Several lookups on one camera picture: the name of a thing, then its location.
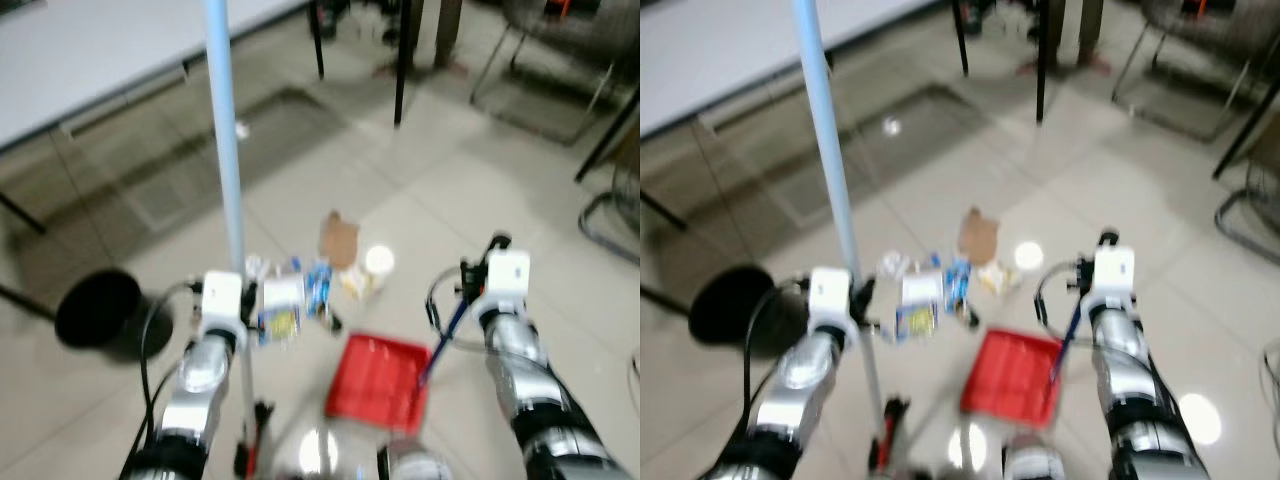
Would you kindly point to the light blue broom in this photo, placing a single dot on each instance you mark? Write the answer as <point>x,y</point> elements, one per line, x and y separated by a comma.
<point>225,120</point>
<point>825,120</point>

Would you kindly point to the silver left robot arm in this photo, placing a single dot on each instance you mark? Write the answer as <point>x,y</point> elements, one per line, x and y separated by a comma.
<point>195,385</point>
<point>795,380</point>

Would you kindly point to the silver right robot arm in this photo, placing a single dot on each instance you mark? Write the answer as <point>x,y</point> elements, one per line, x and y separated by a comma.
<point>520,360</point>
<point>1130,360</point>

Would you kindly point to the yellow and blue packet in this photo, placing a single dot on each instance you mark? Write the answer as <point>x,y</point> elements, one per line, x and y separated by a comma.
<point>916,323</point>
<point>279,326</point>

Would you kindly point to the small white carton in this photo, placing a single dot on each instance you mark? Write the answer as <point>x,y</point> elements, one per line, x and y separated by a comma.
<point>283,293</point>
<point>921,291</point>

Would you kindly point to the crumpled white paper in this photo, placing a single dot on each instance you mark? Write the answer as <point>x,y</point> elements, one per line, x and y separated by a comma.
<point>259,267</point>
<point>895,266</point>

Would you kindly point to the blue snack wrapper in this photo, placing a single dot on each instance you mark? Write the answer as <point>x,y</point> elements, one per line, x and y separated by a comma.
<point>956,288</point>
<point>319,290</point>

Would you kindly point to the white paper cup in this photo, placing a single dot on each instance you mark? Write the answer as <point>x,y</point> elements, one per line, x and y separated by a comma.
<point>378,262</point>

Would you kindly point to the brown cardboard piece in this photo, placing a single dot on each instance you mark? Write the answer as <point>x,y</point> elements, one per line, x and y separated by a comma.
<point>978,238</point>
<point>340,242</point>

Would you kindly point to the black round waste bin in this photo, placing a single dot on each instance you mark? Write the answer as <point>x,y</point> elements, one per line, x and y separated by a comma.
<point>100,312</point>
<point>735,305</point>

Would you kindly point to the black table leg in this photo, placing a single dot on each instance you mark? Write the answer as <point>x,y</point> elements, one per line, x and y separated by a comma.
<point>317,40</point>
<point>22,212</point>
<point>961,38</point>
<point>1042,65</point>
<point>403,70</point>
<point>662,210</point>

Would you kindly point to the silver robot leg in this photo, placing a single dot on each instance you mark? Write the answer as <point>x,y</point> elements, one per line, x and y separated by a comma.
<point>1033,460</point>
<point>415,462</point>

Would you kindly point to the black mesh chair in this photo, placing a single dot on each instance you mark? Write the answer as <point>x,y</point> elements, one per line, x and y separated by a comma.
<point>1200,22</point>
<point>560,22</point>

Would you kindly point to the white table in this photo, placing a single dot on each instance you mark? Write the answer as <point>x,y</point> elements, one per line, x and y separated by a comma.
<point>90,60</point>
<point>720,55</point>

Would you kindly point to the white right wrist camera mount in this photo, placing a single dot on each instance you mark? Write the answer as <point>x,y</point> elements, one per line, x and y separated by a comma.
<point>1114,272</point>
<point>507,274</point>

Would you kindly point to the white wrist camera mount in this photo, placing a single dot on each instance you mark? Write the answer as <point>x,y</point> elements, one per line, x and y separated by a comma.
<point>830,298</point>
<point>222,300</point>
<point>507,274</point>
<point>1114,272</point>

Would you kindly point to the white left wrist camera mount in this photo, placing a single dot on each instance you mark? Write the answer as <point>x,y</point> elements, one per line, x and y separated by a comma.
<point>222,300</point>
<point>830,298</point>

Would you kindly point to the black metal frame chair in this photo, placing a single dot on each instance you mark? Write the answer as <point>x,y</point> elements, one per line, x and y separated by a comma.
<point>1245,135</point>
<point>608,135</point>

